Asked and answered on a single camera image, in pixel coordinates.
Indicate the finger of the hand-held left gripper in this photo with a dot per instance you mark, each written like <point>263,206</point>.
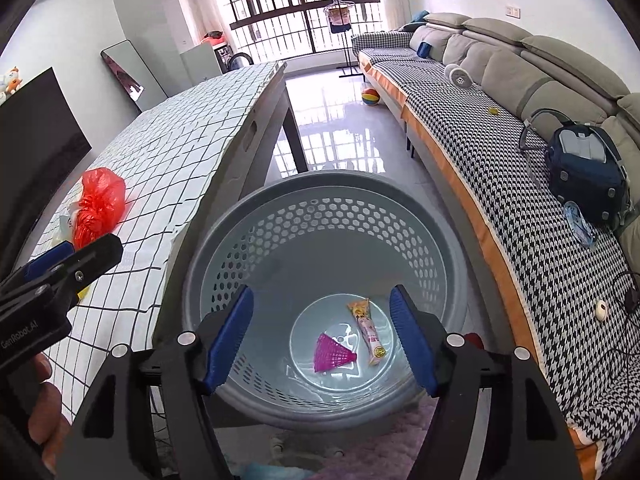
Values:
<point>100,255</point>
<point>47,260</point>

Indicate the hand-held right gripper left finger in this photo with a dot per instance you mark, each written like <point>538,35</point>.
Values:
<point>227,340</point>

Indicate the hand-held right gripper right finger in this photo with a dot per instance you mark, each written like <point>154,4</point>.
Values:
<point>412,340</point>

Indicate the red plastic bag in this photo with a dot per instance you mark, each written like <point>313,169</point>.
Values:
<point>97,200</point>

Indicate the grey perforated plastic basket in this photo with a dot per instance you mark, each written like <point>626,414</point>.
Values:
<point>300,240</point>

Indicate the person's left hand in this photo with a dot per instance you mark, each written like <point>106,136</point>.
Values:
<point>42,400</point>

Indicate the crumpled clear plastic wrapper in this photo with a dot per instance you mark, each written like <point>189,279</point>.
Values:
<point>66,227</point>

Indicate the printed snack wrapper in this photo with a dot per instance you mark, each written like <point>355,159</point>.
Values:
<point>367,330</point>

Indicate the purple fluffy cloth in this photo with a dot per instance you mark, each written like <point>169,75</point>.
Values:
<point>380,440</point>

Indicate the black television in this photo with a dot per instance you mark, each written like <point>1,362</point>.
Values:
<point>40,140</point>

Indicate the checked tablecloth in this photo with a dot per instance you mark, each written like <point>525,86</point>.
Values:
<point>175,135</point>

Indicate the grey table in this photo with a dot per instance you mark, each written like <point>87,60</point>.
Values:
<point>235,160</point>

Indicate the plush toy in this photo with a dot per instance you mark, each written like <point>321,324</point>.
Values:
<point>11,84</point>

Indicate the standing mirror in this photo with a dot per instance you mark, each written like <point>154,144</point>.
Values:
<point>132,72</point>

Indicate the small white device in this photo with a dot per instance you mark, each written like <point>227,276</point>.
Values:
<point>602,310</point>

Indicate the clear blue plastic bag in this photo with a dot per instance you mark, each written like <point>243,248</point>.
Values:
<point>580,225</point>

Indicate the white panel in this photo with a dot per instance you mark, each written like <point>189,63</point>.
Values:
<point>200,62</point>

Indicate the houndstooth sofa cover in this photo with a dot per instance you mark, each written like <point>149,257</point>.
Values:
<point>475,125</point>

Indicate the dark round appliance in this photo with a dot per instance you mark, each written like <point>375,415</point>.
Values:
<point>237,60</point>

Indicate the navy blue bag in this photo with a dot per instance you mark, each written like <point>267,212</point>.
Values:
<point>585,170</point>

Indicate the red basin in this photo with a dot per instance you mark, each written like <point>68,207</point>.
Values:
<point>214,38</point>

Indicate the colourful ball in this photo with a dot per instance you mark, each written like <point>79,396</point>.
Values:
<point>370,97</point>

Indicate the round white fan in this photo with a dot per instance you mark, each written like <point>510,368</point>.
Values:
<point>459,76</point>

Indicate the grey sofa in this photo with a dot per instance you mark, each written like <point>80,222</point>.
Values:
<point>505,70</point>

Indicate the barred window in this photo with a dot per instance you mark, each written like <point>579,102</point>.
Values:
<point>280,30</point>

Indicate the blue cushion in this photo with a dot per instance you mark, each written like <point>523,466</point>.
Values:
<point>425,49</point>

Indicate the clothes rack stand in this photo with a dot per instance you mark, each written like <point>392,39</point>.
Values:
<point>346,55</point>

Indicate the pink hanging garment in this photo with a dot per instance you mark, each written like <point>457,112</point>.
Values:
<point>339,19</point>

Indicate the wall socket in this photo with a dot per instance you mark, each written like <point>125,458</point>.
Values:
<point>513,11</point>

